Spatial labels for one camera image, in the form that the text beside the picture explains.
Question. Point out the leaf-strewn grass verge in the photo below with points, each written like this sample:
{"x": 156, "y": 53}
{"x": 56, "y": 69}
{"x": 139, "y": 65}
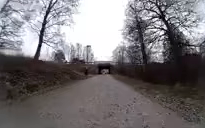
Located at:
{"x": 176, "y": 96}

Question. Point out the row of bare trees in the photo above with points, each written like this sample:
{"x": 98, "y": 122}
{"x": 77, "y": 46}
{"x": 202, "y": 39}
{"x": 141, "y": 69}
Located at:
{"x": 41, "y": 33}

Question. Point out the person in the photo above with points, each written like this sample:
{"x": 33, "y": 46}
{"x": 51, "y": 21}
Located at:
{"x": 86, "y": 71}

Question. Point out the pale distant buildings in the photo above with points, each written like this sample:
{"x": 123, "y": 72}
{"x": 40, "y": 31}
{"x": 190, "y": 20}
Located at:
{"x": 83, "y": 53}

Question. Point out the brown grass embankment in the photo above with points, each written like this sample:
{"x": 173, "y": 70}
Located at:
{"x": 30, "y": 78}

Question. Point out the grey gravel path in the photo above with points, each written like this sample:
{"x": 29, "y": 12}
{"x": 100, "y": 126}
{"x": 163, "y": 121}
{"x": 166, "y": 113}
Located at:
{"x": 100, "y": 103}

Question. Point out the group of bare trees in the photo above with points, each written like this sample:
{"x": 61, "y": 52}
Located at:
{"x": 163, "y": 33}

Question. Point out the underpass bridge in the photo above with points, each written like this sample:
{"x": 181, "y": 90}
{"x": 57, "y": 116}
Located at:
{"x": 104, "y": 67}

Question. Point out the dark hedge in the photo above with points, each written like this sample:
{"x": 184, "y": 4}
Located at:
{"x": 163, "y": 71}

